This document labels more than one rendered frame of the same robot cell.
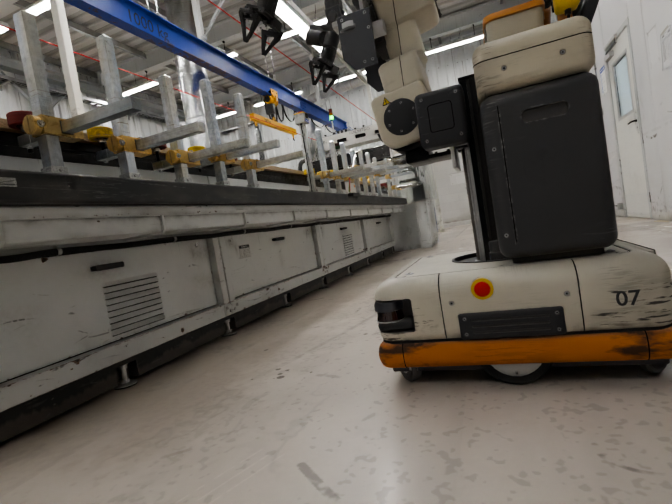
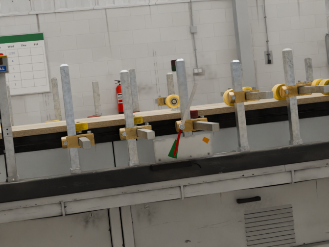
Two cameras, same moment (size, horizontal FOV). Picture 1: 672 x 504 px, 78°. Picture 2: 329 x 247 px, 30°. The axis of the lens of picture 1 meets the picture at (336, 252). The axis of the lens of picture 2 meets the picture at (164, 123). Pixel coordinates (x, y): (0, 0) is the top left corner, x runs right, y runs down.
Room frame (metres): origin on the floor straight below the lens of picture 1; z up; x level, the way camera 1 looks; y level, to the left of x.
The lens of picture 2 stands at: (1.94, -2.42, 1.01)
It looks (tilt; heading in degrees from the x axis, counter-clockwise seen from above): 3 degrees down; 58
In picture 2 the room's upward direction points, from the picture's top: 6 degrees counter-clockwise
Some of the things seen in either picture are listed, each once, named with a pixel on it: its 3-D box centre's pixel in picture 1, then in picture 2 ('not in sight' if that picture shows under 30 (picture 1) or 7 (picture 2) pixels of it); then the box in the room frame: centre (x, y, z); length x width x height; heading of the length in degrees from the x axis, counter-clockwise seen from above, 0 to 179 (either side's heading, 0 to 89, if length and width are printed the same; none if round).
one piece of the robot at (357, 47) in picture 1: (370, 45); not in sight; (1.35, -0.22, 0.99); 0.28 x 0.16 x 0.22; 159
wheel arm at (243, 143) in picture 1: (199, 156); not in sight; (1.61, 0.46, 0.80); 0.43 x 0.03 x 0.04; 69
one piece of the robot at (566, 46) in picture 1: (519, 146); not in sight; (1.21, -0.57, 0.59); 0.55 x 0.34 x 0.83; 159
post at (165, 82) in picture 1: (175, 139); not in sight; (1.60, 0.53, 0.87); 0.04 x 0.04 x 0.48; 69
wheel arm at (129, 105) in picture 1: (76, 125); not in sight; (1.15, 0.64, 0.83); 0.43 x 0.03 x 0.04; 69
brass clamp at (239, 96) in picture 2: not in sight; (243, 96); (3.72, -0.29, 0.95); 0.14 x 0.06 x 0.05; 159
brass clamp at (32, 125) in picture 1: (54, 128); not in sight; (1.15, 0.70, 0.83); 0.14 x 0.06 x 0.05; 159
